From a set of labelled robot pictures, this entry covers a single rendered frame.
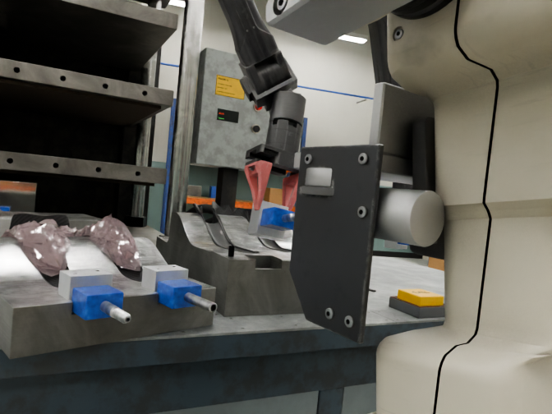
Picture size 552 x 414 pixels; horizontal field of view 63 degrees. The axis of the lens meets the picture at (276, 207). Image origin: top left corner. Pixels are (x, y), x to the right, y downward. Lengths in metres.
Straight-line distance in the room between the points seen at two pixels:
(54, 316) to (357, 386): 0.53
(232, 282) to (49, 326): 0.27
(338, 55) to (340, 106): 0.88
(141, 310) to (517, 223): 0.44
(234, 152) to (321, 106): 6.51
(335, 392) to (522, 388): 0.52
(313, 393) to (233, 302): 0.22
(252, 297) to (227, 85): 1.04
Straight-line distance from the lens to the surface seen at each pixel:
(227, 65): 1.66
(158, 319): 0.62
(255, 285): 0.73
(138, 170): 1.47
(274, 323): 0.71
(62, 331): 0.57
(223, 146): 1.61
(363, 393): 0.89
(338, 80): 8.30
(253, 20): 0.77
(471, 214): 0.38
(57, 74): 1.48
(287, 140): 0.74
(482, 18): 0.33
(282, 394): 0.79
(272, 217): 0.68
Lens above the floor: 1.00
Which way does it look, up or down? 2 degrees down
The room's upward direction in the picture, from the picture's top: 6 degrees clockwise
